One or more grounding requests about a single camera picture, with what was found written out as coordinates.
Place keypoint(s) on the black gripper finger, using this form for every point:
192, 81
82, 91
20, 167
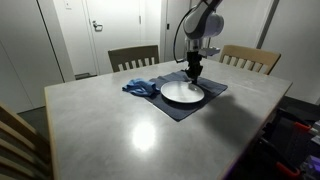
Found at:
190, 71
198, 71

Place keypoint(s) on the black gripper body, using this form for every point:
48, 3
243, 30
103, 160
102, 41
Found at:
194, 57

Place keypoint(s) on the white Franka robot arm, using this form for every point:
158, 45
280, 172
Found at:
200, 23

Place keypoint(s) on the white round plate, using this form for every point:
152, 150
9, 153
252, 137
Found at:
173, 96

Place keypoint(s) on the dark blue cloth placemat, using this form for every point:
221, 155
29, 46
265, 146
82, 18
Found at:
186, 111

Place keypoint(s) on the small black door latch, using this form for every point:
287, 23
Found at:
167, 26

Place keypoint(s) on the narrow white door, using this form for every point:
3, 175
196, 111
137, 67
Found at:
170, 13

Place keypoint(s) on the crumpled blue cloth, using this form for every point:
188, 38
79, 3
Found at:
140, 87

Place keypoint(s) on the light wooden chair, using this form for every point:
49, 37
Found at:
250, 52
16, 130

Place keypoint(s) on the grey brown wooden chair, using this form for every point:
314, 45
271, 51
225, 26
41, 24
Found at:
133, 52

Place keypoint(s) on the black robot stand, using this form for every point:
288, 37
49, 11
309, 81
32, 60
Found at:
283, 146

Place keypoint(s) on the orange black bar clamp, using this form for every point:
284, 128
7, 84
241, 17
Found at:
286, 170
301, 126

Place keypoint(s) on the silver metal block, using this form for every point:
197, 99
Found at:
316, 128

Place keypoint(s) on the white closet door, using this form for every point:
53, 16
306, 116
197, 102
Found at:
30, 50

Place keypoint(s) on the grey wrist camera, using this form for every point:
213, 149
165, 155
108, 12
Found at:
210, 51

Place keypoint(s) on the small white wall switch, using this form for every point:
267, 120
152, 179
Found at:
68, 5

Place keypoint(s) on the aluminium rail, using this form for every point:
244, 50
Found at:
311, 163

